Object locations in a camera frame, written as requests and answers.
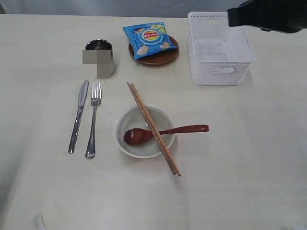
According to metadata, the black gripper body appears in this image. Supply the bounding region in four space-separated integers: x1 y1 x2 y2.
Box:
227 0 307 34

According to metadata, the white perforated plastic basket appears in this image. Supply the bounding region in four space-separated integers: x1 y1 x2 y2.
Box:
188 11 256 86

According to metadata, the brown wooden plate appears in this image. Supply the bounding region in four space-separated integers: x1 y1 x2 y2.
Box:
128 36 179 66

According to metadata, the blue Lays chips bag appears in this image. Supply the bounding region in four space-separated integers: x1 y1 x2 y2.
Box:
123 22 177 60

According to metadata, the brown wooden chopstick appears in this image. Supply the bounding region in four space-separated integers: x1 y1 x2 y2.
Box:
130 83 182 177
127 82 176 175

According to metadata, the grey speckled ceramic bowl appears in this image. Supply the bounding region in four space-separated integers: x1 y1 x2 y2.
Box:
113 105 174 159

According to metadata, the silver foil packet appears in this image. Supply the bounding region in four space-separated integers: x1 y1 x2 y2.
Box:
83 39 116 79

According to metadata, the brown wooden spoon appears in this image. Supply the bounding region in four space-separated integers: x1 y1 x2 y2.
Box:
124 125 210 145

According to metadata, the silver metal fork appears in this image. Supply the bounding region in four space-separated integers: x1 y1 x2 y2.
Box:
85 81 102 159

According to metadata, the silver metal table knife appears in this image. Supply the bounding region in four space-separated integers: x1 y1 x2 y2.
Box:
68 80 89 154

